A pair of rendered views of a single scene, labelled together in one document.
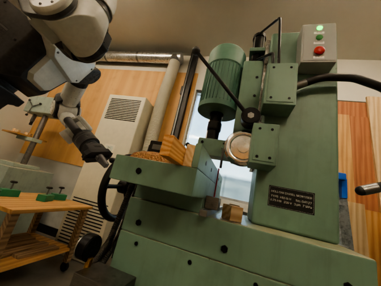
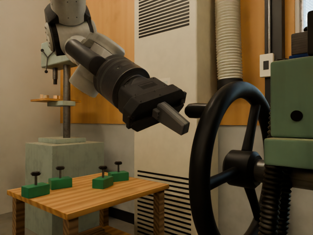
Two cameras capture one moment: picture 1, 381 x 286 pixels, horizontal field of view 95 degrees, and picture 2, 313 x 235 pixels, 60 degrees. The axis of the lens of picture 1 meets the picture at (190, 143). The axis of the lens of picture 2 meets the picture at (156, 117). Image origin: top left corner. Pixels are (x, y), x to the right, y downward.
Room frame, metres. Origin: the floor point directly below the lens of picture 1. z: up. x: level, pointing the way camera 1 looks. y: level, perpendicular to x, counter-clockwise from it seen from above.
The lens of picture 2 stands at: (0.34, 0.18, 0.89)
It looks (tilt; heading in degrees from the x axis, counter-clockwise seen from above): 1 degrees up; 24
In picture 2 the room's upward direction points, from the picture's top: straight up
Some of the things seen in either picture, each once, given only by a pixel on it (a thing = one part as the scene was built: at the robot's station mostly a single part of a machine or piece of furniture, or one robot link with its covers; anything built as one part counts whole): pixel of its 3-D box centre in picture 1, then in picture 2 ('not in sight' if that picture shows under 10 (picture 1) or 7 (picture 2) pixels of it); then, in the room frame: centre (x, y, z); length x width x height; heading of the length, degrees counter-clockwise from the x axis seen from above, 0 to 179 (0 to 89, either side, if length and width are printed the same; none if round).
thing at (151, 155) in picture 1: (154, 158); not in sight; (0.46, 0.08, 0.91); 0.12 x 0.09 x 0.03; 72
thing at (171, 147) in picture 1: (199, 172); not in sight; (0.60, -0.05, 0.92); 0.62 x 0.02 x 0.04; 162
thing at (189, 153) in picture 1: (208, 174); not in sight; (0.66, -0.09, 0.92); 0.60 x 0.02 x 0.05; 162
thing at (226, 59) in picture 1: (222, 84); not in sight; (0.70, -0.09, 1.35); 0.18 x 0.18 x 0.31
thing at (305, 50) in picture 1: (314, 49); not in sight; (0.47, -0.35, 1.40); 0.10 x 0.06 x 0.16; 72
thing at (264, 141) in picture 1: (262, 147); not in sight; (0.50, -0.21, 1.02); 0.09 x 0.07 x 0.12; 162
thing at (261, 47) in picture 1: (258, 51); not in sight; (0.66, -0.22, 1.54); 0.08 x 0.08 x 0.17; 72
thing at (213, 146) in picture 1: (214, 151); not in sight; (0.69, -0.10, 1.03); 0.14 x 0.07 x 0.09; 72
